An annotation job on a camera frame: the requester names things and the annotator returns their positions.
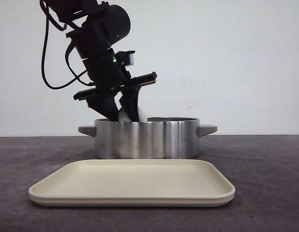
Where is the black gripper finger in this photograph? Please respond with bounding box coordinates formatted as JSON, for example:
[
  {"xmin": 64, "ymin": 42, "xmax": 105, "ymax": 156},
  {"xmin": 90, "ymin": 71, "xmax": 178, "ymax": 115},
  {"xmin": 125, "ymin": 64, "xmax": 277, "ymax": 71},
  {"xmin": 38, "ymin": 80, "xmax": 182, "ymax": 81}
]
[
  {"xmin": 86, "ymin": 96, "xmax": 118, "ymax": 121},
  {"xmin": 118, "ymin": 87, "xmax": 140, "ymax": 121}
]

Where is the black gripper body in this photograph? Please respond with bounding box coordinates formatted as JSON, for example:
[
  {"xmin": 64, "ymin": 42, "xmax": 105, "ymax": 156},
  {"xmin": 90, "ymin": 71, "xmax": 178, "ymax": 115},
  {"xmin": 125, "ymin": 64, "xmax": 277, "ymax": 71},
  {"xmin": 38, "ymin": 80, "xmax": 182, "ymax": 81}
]
[{"xmin": 73, "ymin": 48, "xmax": 157, "ymax": 101}]

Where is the stainless steel steamer pot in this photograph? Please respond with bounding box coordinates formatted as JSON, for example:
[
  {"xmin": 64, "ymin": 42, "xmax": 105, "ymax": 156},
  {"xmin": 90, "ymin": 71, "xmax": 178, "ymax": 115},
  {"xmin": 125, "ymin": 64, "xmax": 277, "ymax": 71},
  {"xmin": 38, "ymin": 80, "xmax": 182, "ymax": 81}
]
[{"xmin": 78, "ymin": 117, "xmax": 217, "ymax": 159}]

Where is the cream rectangular tray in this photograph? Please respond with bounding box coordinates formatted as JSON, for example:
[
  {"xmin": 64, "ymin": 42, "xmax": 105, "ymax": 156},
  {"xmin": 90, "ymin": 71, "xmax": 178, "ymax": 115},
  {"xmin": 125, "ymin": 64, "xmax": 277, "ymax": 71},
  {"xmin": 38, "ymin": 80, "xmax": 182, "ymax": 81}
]
[{"xmin": 28, "ymin": 159, "xmax": 235, "ymax": 207}]

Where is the panda bun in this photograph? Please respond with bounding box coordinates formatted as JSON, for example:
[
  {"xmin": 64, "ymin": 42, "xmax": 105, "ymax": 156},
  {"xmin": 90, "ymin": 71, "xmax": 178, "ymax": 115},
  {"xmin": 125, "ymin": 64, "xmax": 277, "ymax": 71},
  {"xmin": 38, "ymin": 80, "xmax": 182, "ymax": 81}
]
[{"xmin": 117, "ymin": 106, "xmax": 149, "ymax": 122}]

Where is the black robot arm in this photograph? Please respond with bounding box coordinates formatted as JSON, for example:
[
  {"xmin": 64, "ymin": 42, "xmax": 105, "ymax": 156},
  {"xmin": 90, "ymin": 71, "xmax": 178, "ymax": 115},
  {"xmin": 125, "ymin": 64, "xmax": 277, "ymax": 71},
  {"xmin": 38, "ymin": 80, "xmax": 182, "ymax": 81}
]
[{"xmin": 39, "ymin": 0, "xmax": 157, "ymax": 122}]

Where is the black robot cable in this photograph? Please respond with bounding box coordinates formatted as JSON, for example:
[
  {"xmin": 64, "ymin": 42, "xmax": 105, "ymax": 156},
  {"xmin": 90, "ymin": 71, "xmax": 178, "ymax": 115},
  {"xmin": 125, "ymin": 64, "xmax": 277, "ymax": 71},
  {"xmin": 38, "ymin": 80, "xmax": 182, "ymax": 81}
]
[{"xmin": 40, "ymin": 0, "xmax": 97, "ymax": 90}]

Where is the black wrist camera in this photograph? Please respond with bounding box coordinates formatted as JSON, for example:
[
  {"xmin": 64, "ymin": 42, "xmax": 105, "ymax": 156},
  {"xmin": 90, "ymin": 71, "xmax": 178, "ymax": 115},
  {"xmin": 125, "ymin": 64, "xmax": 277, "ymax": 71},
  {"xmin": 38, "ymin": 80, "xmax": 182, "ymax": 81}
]
[{"xmin": 116, "ymin": 50, "xmax": 135, "ymax": 66}]

